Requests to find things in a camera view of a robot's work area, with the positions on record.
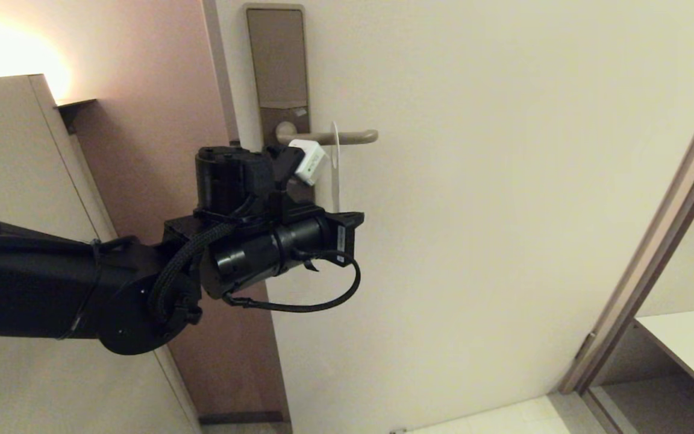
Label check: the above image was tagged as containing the dark brown wall ledge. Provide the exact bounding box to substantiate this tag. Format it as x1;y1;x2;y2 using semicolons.
55;98;98;134

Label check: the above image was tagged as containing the metal door handle lever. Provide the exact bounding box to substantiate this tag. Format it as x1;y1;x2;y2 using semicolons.
275;121;379;146

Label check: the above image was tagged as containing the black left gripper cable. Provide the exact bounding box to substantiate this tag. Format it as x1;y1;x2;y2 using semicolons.
222;250;362;313

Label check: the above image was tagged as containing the blue do-not-disturb door hanger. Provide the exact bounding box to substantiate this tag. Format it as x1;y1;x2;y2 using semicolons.
330;121;342;215

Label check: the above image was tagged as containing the brown skirting board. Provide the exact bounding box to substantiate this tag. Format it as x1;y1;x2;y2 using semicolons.
198;411;284;425

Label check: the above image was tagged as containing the black left camera bracket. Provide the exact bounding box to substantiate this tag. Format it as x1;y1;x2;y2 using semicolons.
266;145;327;225

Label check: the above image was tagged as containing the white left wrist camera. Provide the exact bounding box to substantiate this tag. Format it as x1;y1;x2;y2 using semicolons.
289;139;328;186

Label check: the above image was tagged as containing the small closet frame bracket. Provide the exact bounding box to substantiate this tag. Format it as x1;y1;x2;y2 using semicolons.
576;331;596;362

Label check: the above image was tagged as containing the closet base board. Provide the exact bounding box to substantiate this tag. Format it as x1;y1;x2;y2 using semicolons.
585;374;694;434

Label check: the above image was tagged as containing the brown door lock plate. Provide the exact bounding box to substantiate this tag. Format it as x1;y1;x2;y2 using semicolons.
243;4;317;203

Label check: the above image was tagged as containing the white room door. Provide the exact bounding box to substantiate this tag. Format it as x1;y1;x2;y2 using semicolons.
213;0;694;434

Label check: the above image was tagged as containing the beige cabinet panel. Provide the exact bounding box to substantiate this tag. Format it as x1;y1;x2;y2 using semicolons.
0;74;203;434

